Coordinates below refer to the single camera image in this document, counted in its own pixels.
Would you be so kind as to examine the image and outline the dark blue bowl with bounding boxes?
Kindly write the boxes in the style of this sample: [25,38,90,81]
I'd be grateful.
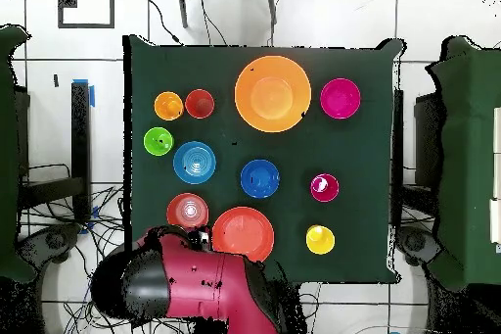
[239,159,281,199]

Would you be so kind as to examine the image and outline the red-orange cup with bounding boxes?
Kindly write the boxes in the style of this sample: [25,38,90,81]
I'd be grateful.
[184,88,215,119]

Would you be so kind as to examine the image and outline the light blue bowl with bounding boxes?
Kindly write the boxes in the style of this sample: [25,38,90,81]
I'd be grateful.
[172,140,217,185]

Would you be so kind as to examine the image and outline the large red-orange bowl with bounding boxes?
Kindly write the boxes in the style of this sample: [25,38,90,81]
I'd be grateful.
[210,206,276,263]

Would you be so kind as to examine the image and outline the large orange bowl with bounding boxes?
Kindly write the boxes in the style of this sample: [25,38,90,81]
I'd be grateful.
[234,55,313,133]

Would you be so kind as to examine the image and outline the pink-red cup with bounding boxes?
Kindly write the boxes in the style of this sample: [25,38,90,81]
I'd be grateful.
[309,172,341,203]

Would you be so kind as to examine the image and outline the small red-orange bowl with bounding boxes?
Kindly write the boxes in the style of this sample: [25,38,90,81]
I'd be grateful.
[165,192,210,230]

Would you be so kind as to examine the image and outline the green cup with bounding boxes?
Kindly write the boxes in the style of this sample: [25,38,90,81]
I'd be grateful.
[143,126,175,157]

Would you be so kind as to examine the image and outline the yellow cup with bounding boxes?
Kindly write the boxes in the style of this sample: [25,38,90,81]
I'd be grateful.
[305,224,337,256]

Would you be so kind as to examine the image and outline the orange cup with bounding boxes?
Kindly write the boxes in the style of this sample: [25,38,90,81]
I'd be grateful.
[153,90,185,121]

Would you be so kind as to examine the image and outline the dark green tablecloth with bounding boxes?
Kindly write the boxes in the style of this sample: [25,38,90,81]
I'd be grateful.
[122,33,404,285]

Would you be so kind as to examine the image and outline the pink-red bowl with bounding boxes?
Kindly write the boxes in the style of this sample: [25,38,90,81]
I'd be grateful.
[319,77,362,120]

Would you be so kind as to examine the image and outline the blue tape piece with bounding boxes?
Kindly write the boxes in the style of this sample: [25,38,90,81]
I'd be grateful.
[71,77,96,108]

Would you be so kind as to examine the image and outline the neighbouring green cloth table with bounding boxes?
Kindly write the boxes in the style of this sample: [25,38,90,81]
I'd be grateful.
[426,34,501,292]
[0,24,38,284]

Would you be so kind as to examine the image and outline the white panel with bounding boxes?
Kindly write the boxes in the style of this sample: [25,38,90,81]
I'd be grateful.
[488,106,501,245]

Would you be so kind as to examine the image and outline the black cable with plug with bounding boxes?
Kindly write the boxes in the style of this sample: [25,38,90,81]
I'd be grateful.
[141,0,183,45]

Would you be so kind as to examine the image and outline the tangle of cables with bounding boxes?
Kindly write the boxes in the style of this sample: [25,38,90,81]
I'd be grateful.
[19,184,126,334]

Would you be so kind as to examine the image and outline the black metal frame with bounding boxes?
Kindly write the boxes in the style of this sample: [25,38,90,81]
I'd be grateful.
[391,88,439,217]
[17,80,92,223]

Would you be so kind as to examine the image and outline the camera tripod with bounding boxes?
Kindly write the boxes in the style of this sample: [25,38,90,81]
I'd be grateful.
[174,0,284,29]

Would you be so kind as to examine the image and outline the dark grey pedestal base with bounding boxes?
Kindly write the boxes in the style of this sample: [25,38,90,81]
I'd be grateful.
[394,225,445,266]
[17,223,83,266]

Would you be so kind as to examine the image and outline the black square frame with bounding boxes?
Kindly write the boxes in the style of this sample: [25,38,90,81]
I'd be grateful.
[57,0,115,29]

